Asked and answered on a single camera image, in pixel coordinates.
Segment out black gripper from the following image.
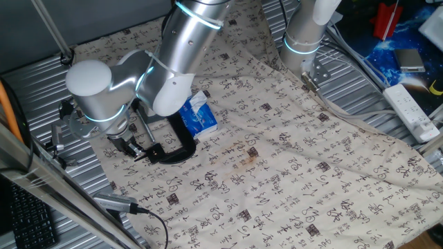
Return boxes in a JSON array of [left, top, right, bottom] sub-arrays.
[[107, 133, 147, 159]]

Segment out black clock movement box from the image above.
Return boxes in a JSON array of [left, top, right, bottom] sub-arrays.
[[145, 142, 166, 165]]

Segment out black C-clamp with screw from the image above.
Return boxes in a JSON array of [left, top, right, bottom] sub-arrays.
[[134, 109, 197, 165]]

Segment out grey ribbed adapter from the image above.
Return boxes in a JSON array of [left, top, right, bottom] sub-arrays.
[[92, 192, 140, 216]]

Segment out blue tissue pack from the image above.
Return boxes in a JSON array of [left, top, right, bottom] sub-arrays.
[[178, 90, 219, 140]]

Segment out black keyboard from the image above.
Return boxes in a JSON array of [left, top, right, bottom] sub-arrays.
[[8, 181, 58, 249]]

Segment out grey metal pole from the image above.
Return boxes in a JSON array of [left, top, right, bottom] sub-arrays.
[[30, 0, 75, 67]]

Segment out beige calligraphy cloth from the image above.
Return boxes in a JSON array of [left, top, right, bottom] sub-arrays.
[[72, 0, 443, 249]]

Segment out blue galaxy mat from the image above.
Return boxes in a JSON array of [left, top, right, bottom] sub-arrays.
[[332, 0, 443, 116]]

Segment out white power strip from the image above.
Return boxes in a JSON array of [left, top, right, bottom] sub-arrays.
[[382, 82, 441, 144]]

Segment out red object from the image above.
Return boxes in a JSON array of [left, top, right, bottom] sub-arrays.
[[369, 1, 404, 40]]

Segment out thin white rod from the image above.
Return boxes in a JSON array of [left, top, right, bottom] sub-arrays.
[[381, 0, 401, 42]]

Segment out silver flat device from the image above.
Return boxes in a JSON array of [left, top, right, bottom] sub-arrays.
[[393, 48, 426, 73]]

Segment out yellow object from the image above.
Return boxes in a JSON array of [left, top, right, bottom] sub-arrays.
[[428, 79, 443, 97]]

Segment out white box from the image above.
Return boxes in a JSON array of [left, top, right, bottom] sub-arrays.
[[417, 15, 443, 44]]

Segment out grey and black bracket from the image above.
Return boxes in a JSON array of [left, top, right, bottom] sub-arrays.
[[44, 123, 79, 169]]

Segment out black adapter cable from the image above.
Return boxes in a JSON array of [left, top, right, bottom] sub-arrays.
[[136, 206, 170, 249]]

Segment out aluminium frame bar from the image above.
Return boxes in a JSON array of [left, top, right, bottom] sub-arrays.
[[0, 122, 146, 249]]

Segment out orange cable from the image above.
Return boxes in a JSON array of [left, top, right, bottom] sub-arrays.
[[0, 81, 24, 144]]

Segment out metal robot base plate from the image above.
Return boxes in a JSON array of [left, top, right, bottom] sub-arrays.
[[300, 58, 332, 92]]

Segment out thick grey robot cable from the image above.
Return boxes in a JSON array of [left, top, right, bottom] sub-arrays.
[[304, 74, 397, 120]]

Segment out thin light grey cables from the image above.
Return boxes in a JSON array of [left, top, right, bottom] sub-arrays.
[[323, 24, 390, 89]]

